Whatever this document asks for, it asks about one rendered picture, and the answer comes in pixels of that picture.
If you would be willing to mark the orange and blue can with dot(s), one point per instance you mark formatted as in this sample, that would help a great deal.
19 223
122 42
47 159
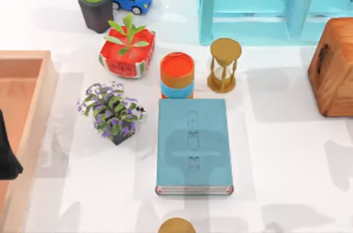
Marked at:
177 76

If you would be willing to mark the blue book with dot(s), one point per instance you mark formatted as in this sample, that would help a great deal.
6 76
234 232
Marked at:
193 145

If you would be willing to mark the golden hourglass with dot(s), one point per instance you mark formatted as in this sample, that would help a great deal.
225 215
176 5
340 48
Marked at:
224 62

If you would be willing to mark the purple flower plant pot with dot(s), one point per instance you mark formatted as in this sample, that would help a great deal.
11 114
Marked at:
113 111

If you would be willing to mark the red watermelon plant pot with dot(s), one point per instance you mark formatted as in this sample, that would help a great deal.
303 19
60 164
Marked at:
129 56

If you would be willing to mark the light blue rack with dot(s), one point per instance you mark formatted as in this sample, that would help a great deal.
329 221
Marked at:
248 23

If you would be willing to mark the grey pot with green plant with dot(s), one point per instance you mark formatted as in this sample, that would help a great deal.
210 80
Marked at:
95 10

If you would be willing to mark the golden round object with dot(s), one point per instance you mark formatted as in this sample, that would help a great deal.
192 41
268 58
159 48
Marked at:
176 227

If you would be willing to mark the shallow salmon-coloured box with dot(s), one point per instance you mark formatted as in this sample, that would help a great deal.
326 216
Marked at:
27 84

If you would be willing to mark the wooden box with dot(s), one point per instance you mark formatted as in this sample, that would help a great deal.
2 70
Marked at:
335 70

